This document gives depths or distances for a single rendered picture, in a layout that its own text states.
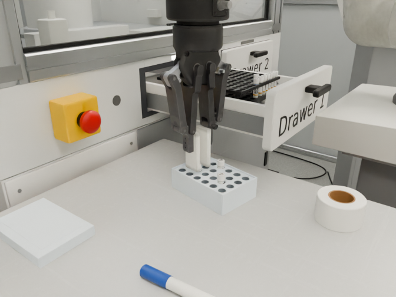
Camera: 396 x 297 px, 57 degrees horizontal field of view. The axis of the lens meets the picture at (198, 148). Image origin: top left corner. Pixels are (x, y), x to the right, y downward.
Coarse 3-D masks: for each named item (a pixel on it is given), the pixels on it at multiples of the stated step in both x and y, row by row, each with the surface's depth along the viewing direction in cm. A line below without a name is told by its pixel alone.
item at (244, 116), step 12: (156, 84) 79; (156, 96) 79; (156, 108) 80; (168, 108) 78; (228, 108) 69; (240, 108) 67; (252, 108) 66; (264, 108) 64; (228, 120) 70; (240, 120) 68; (252, 120) 66; (240, 132) 69; (252, 132) 67
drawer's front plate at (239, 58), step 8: (232, 48) 104; (240, 48) 105; (248, 48) 108; (256, 48) 112; (264, 48) 117; (272, 48) 121; (224, 56) 100; (232, 56) 102; (240, 56) 106; (248, 56) 110; (264, 56) 118; (232, 64) 103; (240, 64) 107; (248, 64) 111; (264, 64) 119; (264, 72) 121
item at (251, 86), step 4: (268, 80) 80; (272, 80) 81; (252, 84) 76; (260, 84) 76; (264, 84) 78; (240, 88) 73; (244, 88) 73; (248, 88) 73; (252, 88) 74; (256, 88) 75; (236, 92) 71; (240, 92) 71; (244, 92) 72
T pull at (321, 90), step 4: (328, 84) 71; (308, 88) 70; (312, 88) 69; (316, 88) 69; (320, 88) 68; (324, 88) 69; (328, 88) 71; (308, 92) 70; (312, 92) 70; (316, 92) 67; (320, 92) 67; (324, 92) 69; (316, 96) 67; (320, 96) 68
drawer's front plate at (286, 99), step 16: (304, 80) 69; (320, 80) 77; (272, 96) 60; (288, 96) 65; (304, 96) 71; (272, 112) 61; (288, 112) 67; (320, 112) 82; (272, 128) 63; (272, 144) 64
